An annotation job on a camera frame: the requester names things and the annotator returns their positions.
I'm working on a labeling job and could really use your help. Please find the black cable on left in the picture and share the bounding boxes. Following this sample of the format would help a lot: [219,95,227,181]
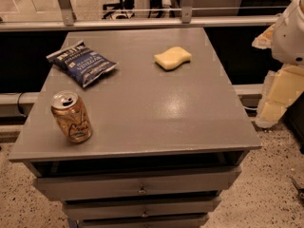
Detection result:
[16,92,27,117]

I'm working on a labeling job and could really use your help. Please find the metal railing frame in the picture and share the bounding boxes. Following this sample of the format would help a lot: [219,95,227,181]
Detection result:
[0,0,292,32]

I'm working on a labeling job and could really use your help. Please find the yellow sponge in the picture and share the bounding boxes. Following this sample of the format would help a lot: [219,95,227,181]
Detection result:
[154,47,192,70]

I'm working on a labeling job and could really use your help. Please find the grey drawer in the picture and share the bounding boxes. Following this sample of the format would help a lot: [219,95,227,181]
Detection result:
[79,214,209,228]
[63,197,220,220]
[34,166,241,200]

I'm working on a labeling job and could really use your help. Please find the grey drawer cabinet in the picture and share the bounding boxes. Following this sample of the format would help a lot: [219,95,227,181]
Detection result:
[8,27,263,228]

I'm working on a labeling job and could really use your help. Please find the blue chip bag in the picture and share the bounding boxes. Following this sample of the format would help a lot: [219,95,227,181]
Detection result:
[47,41,116,88]

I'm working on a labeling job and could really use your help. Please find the dark object on floor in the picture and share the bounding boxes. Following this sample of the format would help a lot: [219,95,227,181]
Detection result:
[292,177,304,201]

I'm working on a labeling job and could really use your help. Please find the middle grey drawer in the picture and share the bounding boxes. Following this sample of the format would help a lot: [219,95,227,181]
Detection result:
[63,197,220,220]

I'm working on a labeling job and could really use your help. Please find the orange soda can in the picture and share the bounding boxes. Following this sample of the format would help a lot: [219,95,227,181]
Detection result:
[51,90,92,143]

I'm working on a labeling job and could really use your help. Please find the top grey drawer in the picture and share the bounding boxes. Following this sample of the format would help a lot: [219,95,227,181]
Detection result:
[34,166,241,200]

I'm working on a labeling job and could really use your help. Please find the bottom grey drawer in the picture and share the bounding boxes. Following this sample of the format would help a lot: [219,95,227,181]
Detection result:
[79,214,209,228]

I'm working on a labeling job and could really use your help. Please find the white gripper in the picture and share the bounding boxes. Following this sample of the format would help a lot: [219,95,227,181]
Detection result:
[252,0,304,128]

